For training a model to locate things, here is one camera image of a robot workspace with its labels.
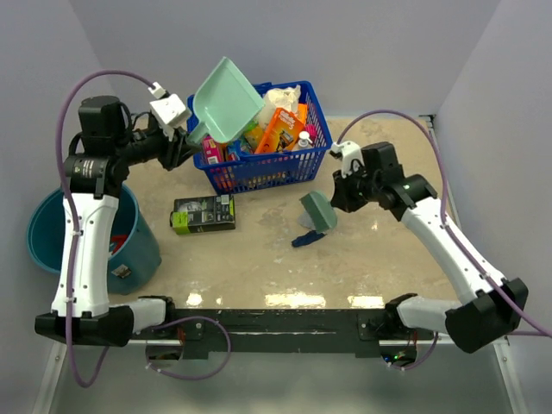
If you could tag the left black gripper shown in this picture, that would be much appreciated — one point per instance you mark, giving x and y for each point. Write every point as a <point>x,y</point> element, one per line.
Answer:
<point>177,148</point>

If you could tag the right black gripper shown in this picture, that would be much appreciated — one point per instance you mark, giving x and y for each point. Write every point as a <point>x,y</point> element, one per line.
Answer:
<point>341,198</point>

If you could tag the mint green hand brush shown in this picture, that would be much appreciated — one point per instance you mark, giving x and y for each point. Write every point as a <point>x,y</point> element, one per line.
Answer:
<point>320,210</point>

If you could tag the grey paper scrap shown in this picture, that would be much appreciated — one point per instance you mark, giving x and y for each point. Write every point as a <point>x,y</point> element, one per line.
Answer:
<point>306,221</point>

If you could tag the blue paper scrap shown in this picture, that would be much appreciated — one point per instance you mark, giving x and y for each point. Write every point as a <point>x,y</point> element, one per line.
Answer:
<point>307,239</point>

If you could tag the mint green dustpan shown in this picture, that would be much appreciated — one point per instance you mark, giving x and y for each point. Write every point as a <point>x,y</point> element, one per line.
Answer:
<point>224,105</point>

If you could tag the red paper scrap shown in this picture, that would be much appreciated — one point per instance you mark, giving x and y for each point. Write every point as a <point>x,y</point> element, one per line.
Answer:
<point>117,242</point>

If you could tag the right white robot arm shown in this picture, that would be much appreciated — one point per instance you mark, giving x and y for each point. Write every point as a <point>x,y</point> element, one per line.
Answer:
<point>485,308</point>

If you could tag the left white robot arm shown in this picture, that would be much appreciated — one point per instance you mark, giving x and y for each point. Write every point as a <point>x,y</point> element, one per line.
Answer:
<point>97,165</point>

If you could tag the pink snack box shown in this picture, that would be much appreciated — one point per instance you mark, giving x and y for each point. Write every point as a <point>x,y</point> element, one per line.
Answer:
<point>213,151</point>

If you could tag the white pump bottle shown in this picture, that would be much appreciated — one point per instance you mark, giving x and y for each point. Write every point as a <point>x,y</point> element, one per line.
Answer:
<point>304,141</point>

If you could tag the black razor package box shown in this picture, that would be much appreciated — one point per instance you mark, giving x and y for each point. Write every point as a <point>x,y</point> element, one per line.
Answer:
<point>203,214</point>

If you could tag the orange razor package box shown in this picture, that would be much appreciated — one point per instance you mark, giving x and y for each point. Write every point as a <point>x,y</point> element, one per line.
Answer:
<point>281,134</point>

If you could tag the blue plastic shopping basket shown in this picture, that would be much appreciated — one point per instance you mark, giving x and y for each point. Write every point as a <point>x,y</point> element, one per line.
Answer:
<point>255,172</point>

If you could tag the green juice bottle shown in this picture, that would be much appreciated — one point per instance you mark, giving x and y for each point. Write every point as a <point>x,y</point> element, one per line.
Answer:
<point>253,134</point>

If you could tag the white paper bag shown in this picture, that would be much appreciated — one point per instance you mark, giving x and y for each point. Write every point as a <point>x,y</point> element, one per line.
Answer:
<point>278,98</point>

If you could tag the teal trash bin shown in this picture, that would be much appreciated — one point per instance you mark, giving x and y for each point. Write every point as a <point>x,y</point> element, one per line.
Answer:
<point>129,269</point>

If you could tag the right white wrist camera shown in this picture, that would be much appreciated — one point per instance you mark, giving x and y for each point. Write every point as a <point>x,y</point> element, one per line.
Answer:
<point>350,155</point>

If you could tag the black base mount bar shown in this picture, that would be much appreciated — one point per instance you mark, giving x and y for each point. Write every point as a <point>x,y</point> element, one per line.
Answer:
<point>302,331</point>

